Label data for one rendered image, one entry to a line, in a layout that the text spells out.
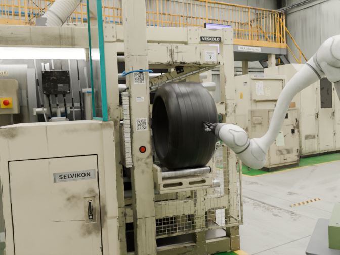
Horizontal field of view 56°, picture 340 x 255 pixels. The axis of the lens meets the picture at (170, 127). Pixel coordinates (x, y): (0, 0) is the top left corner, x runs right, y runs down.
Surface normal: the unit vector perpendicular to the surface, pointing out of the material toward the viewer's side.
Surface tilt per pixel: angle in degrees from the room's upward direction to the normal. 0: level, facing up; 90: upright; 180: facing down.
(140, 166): 90
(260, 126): 90
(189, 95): 49
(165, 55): 90
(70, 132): 90
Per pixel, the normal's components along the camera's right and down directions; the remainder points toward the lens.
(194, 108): 0.26, -0.37
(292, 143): 0.48, 0.03
